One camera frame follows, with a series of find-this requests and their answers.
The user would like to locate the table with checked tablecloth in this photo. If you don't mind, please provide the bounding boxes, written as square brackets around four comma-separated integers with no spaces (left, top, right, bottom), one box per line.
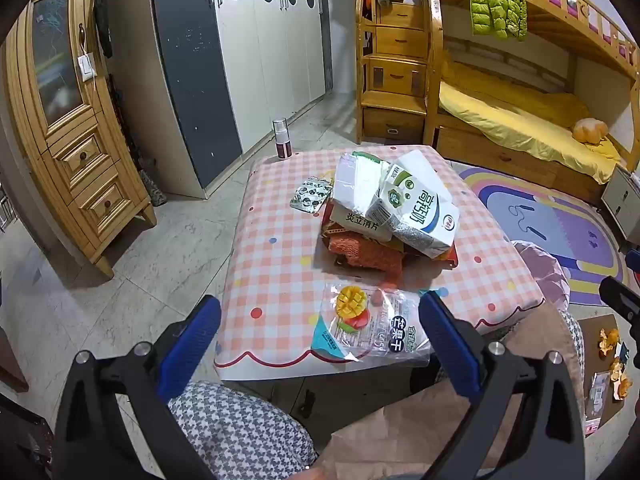
[214,145,546,381]

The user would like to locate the white green milk carton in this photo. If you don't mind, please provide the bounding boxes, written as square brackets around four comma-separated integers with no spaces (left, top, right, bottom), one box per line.
[367,150,461,261]

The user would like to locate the wooden cabinet with drawers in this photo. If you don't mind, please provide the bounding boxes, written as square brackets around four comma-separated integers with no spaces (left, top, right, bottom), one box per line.
[0,0,158,278]

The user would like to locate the grey white wardrobe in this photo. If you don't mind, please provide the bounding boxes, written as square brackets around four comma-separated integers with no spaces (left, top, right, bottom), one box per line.
[102,0,333,201]

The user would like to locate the clear mango snack packet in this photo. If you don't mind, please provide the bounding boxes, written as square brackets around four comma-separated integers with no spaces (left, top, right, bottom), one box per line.
[310,282,433,363]

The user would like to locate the wooden stair drawers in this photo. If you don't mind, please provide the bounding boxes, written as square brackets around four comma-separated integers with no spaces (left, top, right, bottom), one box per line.
[355,0,446,146]

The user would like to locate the maroon spray bottle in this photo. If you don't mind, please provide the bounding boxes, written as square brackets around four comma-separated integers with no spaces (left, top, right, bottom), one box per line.
[272,117,292,159]

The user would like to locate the brown paper bag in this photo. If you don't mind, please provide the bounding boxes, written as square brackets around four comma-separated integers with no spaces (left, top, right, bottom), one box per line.
[312,310,583,480]

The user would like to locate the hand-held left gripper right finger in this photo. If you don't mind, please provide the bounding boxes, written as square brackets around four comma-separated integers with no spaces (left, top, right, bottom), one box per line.
[417,290,588,480]

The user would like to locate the orange peel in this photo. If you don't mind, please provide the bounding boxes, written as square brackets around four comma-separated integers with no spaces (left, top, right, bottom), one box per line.
[609,359,635,402]
[599,327,621,357]

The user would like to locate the houndstooth cushion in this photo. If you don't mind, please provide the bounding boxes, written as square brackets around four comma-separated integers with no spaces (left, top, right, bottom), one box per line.
[167,310,586,480]

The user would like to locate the grey patterned bag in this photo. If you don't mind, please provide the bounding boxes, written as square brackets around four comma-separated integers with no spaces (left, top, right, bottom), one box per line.
[140,170,168,207]

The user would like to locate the clear plastic wrapper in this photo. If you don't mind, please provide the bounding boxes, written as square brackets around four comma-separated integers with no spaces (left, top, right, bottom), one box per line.
[587,370,612,431]

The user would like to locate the orange mesh net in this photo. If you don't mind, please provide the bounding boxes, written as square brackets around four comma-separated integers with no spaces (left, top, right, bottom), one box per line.
[327,235,406,288]

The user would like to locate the red packet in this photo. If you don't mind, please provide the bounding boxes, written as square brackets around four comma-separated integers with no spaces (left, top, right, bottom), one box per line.
[322,210,460,271]

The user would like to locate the purple pastel round rug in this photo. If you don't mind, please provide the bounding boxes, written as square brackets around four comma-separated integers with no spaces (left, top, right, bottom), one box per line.
[457,162,631,306]

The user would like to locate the grey nightstand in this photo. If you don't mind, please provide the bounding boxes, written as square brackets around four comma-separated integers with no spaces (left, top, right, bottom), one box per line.
[600,165,640,241]

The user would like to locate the orange plush toy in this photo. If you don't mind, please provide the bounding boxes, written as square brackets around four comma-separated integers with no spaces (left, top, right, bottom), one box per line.
[572,117,608,145]

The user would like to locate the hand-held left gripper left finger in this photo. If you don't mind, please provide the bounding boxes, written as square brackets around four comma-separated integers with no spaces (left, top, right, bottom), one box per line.
[54,295,223,480]

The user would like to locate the white crumpled paper box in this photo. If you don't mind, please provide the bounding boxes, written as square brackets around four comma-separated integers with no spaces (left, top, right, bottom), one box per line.
[332,152,401,216]

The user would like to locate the green puffer jacket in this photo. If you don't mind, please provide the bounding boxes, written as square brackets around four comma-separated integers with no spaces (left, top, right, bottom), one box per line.
[469,0,528,42]

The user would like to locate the small patterned sachet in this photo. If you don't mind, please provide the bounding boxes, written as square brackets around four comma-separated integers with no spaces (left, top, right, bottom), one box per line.
[290,176,334,216]

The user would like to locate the yellow bed sheet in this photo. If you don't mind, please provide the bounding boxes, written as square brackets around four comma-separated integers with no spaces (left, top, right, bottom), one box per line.
[439,50,621,183]

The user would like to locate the flat cardboard box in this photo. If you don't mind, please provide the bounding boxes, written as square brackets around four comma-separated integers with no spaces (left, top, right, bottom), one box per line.
[582,312,640,436]

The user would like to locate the wooden bunk bed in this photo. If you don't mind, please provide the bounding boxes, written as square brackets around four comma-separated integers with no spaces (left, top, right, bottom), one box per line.
[425,0,640,206]

